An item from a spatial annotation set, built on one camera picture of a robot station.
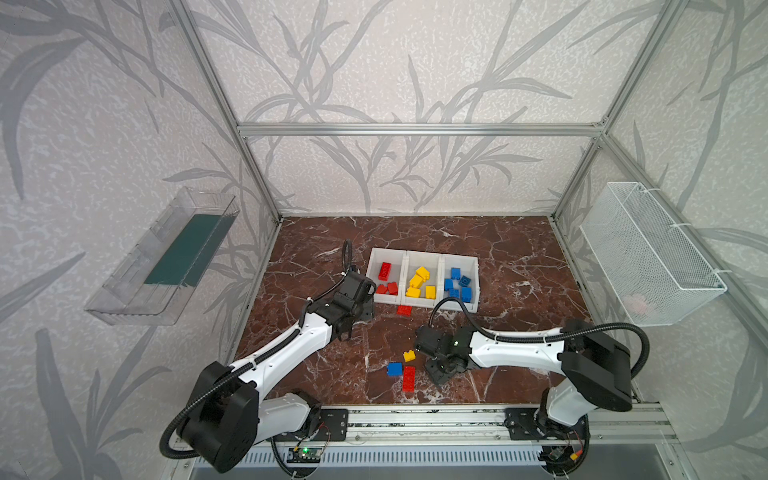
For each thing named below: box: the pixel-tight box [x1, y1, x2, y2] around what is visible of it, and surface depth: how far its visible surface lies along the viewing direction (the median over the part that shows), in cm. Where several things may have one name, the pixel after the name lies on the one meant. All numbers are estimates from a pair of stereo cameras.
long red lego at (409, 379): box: [402, 365, 416, 393], surface depth 81 cm
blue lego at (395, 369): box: [388, 362, 403, 377], surface depth 83 cm
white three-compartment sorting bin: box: [366, 248, 480, 313], surface depth 101 cm
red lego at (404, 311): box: [396, 304, 413, 317], surface depth 95 cm
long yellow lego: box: [405, 284, 422, 298], surface depth 98 cm
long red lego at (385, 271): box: [378, 262, 392, 281], surface depth 104 cm
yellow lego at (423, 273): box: [416, 266, 430, 282], surface depth 101 cm
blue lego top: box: [461, 287, 473, 303], surface depth 98 cm
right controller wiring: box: [538, 436, 590, 473], surface depth 72 cm
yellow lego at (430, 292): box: [425, 285, 437, 300], surface depth 98 cm
